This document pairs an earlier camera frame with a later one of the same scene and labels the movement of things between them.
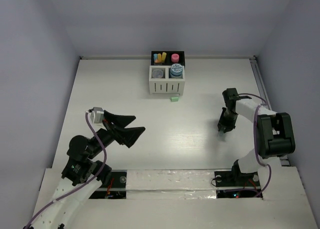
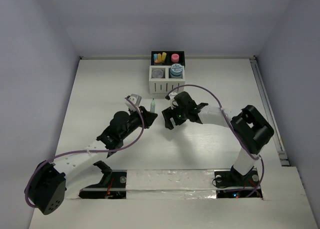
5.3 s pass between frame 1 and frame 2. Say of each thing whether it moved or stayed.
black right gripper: moved
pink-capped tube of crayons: stayed
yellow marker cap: stayed
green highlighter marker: moved
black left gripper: moved
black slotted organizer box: stayed
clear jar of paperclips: stayed
